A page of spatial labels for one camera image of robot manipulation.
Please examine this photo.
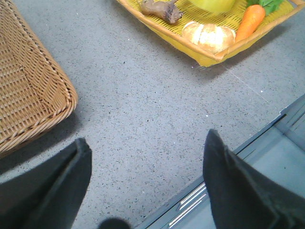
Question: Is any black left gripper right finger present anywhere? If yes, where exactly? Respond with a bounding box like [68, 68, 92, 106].
[203, 129, 305, 229]

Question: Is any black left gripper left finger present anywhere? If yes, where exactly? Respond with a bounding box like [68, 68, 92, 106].
[0, 138, 92, 229]

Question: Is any yellow tape roll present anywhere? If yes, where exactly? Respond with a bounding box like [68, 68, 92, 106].
[190, 0, 236, 13]

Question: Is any brown wicker basket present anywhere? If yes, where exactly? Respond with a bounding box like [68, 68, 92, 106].
[0, 0, 78, 157]

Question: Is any bread roll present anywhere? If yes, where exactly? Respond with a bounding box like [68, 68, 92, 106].
[182, 21, 236, 54]

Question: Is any yellow woven basket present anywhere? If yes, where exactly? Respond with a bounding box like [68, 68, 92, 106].
[121, 0, 305, 67]

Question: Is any orange toy carrot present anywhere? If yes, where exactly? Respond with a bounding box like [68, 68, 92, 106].
[234, 0, 285, 43]

